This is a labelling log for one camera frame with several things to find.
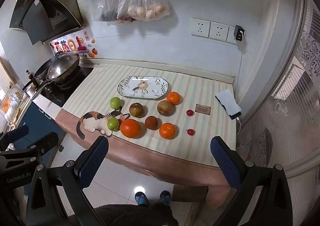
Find brown round fruit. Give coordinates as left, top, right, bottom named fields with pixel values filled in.
left=129, top=102, right=144, bottom=118

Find white wall socket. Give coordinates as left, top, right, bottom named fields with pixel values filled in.
left=209, top=21, right=229, bottom=40
left=191, top=18, right=211, bottom=38
left=226, top=25, right=247, bottom=45

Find small orange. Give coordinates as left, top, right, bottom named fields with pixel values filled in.
left=167, top=91, right=181, bottom=105

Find blue kitchen cabinet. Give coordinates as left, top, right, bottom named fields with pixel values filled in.
left=15, top=102, right=67, bottom=166

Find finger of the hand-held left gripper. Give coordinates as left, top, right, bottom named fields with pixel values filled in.
left=0, top=125, right=30, bottom=151
left=0, top=133, right=59, bottom=164

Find person's blue slipper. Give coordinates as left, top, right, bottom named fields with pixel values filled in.
left=159, top=190, right=172, bottom=205
left=134, top=192, right=149, bottom=207

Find floral oval ceramic plate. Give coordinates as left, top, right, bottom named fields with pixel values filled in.
left=117, top=76, right=171, bottom=101

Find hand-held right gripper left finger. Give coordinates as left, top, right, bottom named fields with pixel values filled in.
left=25, top=136, right=109, bottom=226

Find brown doormat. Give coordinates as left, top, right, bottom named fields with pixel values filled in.
left=171, top=185, right=209, bottom=203

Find colourful wall stickers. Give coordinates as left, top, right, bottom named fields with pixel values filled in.
left=49, top=31, right=98, bottom=59

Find large orange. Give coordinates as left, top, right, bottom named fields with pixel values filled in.
left=120, top=119, right=142, bottom=139

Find black glass cooktop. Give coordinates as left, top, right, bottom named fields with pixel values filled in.
left=40, top=66, right=94, bottom=107

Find person's right blue slipper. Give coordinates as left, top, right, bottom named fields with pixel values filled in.
left=159, top=190, right=172, bottom=205

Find patterned glass door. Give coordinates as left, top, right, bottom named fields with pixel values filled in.
left=262, top=0, right=320, bottom=191

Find black charger plug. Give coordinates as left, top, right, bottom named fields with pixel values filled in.
left=233, top=25, right=245, bottom=41

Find black range hood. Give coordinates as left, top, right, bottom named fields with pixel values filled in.
left=9, top=0, right=87, bottom=45

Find small reddish brown fruit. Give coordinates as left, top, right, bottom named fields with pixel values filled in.
left=145, top=115, right=159, bottom=130

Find large brownish green fruit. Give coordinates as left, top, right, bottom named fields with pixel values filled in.
left=157, top=100, right=174, bottom=117

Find steel wok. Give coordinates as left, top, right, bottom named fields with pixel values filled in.
left=30, top=53, right=81, bottom=100

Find brown tablecloth label tag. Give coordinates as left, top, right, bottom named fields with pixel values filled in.
left=195, top=103, right=212, bottom=115

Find person's left blue slipper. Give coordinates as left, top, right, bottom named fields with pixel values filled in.
left=134, top=192, right=149, bottom=207

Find pile of pale eggs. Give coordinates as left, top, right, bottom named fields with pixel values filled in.
left=127, top=3, right=167, bottom=20

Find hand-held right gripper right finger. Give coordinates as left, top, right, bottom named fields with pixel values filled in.
left=210, top=136, right=293, bottom=226

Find person's dark garment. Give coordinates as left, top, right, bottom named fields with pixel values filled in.
left=94, top=203, right=179, bottom=226

